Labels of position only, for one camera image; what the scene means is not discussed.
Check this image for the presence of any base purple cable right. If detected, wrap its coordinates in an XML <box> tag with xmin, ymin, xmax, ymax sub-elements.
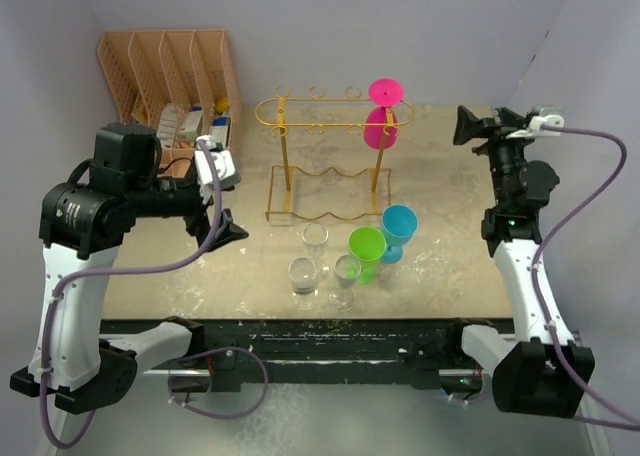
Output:
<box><xmin>447</xmin><ymin>375</ymin><xmax>496</xmax><ymax>408</ymax></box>

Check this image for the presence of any peach plastic desk organizer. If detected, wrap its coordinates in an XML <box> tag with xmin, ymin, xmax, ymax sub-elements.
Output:
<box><xmin>97</xmin><ymin>29</ymin><xmax>243</xmax><ymax>149</ymax></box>

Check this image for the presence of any clear wine glass front right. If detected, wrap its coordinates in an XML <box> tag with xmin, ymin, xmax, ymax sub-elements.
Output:
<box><xmin>328</xmin><ymin>255</ymin><xmax>361</xmax><ymax>312</ymax></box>

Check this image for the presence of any gold wire wine glass rack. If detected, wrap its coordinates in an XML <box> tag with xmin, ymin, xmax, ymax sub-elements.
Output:
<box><xmin>254</xmin><ymin>86</ymin><xmax>416</xmax><ymax>222</ymax></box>

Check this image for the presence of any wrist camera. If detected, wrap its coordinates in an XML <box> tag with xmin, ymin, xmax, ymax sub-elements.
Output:
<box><xmin>194</xmin><ymin>135</ymin><xmax>241</xmax><ymax>191</ymax></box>
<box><xmin>505</xmin><ymin>106</ymin><xmax>565</xmax><ymax>139</ymax></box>

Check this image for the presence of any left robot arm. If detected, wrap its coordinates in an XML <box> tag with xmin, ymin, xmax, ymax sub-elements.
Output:
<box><xmin>10</xmin><ymin>123</ymin><xmax>246</xmax><ymax>415</ymax></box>

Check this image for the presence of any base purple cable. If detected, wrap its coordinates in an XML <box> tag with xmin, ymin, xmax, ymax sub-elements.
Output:
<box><xmin>447</xmin><ymin>375</ymin><xmax>496</xmax><ymax>408</ymax></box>
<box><xmin>167</xmin><ymin>348</ymin><xmax>270</xmax><ymax>420</ymax></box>

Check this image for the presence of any green white small box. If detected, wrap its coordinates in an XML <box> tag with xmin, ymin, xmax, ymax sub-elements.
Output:
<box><xmin>176</xmin><ymin>107</ymin><xmax>203</xmax><ymax>144</ymax></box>

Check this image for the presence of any pink plastic wine glass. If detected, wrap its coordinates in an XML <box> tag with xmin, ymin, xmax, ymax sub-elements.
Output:
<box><xmin>363</xmin><ymin>78</ymin><xmax>404</xmax><ymax>149</ymax></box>

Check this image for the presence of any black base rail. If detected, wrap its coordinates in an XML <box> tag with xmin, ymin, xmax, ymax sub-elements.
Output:
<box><xmin>99</xmin><ymin>315</ymin><xmax>506</xmax><ymax>395</ymax></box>

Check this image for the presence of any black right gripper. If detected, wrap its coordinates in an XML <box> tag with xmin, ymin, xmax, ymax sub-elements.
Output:
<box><xmin>454</xmin><ymin>106</ymin><xmax>539</xmax><ymax>208</ymax></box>

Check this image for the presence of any yellow sponge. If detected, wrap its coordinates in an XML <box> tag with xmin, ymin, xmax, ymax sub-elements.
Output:
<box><xmin>215</xmin><ymin>96</ymin><xmax>230</xmax><ymax>114</ymax></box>

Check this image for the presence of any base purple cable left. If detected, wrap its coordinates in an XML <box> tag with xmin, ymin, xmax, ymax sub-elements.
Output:
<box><xmin>167</xmin><ymin>348</ymin><xmax>270</xmax><ymax>420</ymax></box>

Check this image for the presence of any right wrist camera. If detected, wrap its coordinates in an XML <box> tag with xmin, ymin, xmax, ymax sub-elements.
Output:
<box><xmin>505</xmin><ymin>106</ymin><xmax>565</xmax><ymax>139</ymax></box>

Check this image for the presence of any white oval label card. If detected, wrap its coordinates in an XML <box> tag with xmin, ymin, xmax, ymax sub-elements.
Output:
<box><xmin>156</xmin><ymin>103</ymin><xmax>181</xmax><ymax>148</ymax></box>

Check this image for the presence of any green plastic wine glass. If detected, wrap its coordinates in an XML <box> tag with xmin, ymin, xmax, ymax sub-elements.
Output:
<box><xmin>348</xmin><ymin>226</ymin><xmax>386</xmax><ymax>285</ymax></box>

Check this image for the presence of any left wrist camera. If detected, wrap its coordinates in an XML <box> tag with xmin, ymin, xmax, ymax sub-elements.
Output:
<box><xmin>194</xmin><ymin>135</ymin><xmax>241</xmax><ymax>191</ymax></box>

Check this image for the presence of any clear wine glass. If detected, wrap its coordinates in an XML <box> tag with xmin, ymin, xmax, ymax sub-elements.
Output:
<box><xmin>288</xmin><ymin>257</ymin><xmax>319</xmax><ymax>310</ymax></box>
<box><xmin>328</xmin><ymin>255</ymin><xmax>361</xmax><ymax>312</ymax></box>
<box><xmin>302</xmin><ymin>222</ymin><xmax>330</xmax><ymax>281</ymax></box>

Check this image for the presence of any clear wine glass front left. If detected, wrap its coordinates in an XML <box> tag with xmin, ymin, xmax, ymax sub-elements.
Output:
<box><xmin>288</xmin><ymin>257</ymin><xmax>319</xmax><ymax>310</ymax></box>

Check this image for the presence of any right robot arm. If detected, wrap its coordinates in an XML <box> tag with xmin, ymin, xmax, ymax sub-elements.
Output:
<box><xmin>444</xmin><ymin>106</ymin><xmax>595</xmax><ymax>419</ymax></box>

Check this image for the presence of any clear wine glass rear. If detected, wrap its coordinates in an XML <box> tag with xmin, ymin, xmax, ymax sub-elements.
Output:
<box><xmin>302</xmin><ymin>222</ymin><xmax>330</xmax><ymax>281</ymax></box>

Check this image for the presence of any blue plastic wine glass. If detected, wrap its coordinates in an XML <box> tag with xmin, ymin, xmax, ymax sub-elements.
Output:
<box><xmin>381</xmin><ymin>204</ymin><xmax>418</xmax><ymax>264</ymax></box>

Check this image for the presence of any white box blue cap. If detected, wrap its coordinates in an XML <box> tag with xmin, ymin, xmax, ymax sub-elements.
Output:
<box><xmin>209</xmin><ymin>116</ymin><xmax>231</xmax><ymax>148</ymax></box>

